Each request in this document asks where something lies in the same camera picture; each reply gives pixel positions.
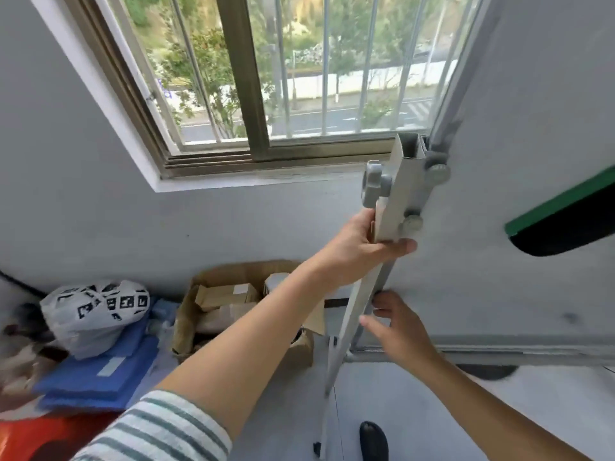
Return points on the person's right thumb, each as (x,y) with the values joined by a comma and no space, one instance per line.
(370,324)

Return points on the black shoe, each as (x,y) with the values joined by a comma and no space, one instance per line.
(374,442)

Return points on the small cardboard box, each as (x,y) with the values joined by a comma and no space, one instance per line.
(226,295)

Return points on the large whiteboard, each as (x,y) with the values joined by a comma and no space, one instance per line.
(519,115)

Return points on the striped white green sleeve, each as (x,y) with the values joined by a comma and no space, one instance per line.
(158,432)

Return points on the brown paper package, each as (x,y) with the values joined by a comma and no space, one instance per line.
(218,319)

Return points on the grey plastic clamp bracket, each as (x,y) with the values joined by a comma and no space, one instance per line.
(374,183)

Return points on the grey white roll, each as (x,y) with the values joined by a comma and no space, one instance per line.
(276,283)

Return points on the grey whiteboard tray rail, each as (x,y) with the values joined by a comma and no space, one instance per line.
(504,354)

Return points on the person's left thumb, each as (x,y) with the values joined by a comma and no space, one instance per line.
(401,248)

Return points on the blue folded cloths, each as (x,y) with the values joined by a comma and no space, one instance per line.
(96,379)

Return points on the grey round knob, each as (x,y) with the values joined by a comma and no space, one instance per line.
(438,171)
(412,223)

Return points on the red plastic object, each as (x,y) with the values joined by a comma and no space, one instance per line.
(43,439)

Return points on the black stand castor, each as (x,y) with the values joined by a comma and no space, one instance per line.
(317,449)

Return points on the bronze window frame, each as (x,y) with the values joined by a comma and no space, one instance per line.
(247,76)

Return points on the large open cardboard box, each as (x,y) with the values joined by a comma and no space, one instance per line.
(185,331)

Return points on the person's left forearm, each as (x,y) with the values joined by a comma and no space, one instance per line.
(250,345)

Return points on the row of white window bars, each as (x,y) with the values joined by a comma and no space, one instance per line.
(324,67)

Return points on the white metal whiteboard stand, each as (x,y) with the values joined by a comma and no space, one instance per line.
(401,187)

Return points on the white bag with black markers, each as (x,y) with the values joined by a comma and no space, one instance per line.
(91,312)

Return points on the person's left hand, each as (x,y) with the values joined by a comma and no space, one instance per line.
(353,252)

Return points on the black oval pad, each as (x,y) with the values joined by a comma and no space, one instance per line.
(486,372)

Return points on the person's right forearm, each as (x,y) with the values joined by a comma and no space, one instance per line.
(495,417)

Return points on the black and green board eraser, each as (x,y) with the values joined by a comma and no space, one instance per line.
(562,225)

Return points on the person's right hand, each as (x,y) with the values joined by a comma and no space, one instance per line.
(406,336)

